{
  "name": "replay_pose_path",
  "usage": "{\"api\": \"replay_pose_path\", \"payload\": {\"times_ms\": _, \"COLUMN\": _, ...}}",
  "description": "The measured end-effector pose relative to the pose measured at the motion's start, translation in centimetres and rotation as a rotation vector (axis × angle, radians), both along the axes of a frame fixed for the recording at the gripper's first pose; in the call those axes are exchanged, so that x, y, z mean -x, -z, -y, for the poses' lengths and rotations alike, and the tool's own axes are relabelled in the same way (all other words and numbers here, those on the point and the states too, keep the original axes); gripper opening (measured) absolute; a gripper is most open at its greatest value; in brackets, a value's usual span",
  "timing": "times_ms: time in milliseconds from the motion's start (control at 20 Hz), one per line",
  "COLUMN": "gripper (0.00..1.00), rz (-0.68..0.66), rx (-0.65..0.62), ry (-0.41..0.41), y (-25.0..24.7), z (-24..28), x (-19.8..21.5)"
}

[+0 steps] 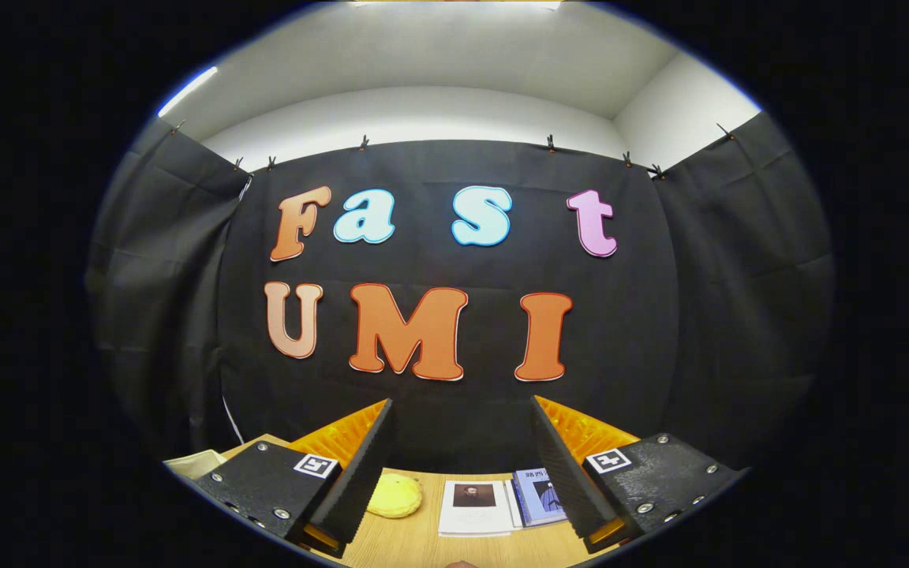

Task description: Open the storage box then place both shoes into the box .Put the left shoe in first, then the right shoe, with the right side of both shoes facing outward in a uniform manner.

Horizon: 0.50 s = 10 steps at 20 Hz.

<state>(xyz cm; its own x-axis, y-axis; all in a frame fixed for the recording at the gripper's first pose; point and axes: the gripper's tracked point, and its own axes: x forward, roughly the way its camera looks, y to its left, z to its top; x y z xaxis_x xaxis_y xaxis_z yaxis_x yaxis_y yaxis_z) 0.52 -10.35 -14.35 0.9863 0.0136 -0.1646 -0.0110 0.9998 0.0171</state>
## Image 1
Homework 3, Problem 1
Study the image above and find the white book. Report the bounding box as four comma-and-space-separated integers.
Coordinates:
438, 480, 520, 538

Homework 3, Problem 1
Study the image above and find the wide ceiling light panel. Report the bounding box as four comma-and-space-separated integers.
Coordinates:
352, 0, 562, 10

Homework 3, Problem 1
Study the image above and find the blue book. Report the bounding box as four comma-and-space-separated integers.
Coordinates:
511, 468, 568, 528

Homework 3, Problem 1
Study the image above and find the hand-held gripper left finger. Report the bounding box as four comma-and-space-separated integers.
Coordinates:
186, 398, 394, 557

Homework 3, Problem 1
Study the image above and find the beige fabric storage box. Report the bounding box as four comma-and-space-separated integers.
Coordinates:
164, 448, 228, 480

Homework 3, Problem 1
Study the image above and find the row of black cloth clips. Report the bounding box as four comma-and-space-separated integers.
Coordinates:
170, 118, 735, 181

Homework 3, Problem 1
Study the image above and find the yellow plush toy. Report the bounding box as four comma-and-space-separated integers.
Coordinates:
366, 472, 424, 519

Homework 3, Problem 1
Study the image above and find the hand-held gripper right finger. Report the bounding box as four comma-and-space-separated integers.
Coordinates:
531, 394, 747, 553

